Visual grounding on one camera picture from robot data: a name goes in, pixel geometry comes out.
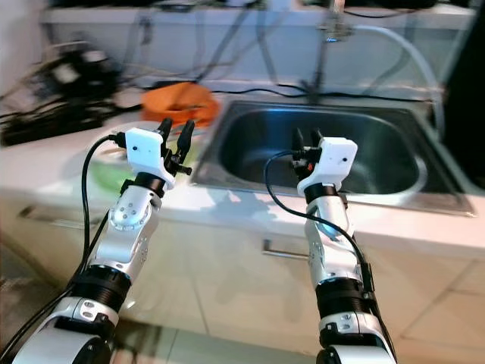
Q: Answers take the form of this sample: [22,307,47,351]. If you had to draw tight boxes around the white bowl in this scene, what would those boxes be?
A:
[93,121,145,162]

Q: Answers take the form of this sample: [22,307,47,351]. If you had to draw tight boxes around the orange bowl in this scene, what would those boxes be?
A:
[141,80,219,121]

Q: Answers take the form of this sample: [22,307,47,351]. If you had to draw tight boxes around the stainless steel sink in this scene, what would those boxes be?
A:
[191,100,474,218]

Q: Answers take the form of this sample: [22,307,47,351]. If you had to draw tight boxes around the light green plate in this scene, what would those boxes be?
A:
[89,158,146,196]

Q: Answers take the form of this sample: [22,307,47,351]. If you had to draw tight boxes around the metal faucet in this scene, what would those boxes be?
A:
[305,0,355,96]

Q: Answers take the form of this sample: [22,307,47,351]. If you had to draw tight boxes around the black charger block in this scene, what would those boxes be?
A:
[38,49,120,104]

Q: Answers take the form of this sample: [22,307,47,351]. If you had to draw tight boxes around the black power strip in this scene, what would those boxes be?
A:
[2,109,113,147]

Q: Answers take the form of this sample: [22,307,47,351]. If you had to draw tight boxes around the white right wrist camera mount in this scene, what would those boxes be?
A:
[297,136,359,197]

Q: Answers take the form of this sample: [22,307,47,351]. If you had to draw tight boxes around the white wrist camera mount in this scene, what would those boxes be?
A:
[297,136,359,197]
[124,127,168,187]

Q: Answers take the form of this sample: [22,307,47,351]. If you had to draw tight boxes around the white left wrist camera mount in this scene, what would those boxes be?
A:
[124,127,168,187]

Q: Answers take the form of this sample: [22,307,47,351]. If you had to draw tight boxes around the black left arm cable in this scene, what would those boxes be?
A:
[2,133,128,361]

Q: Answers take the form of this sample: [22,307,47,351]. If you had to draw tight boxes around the white water hose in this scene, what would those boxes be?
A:
[352,24,446,139]

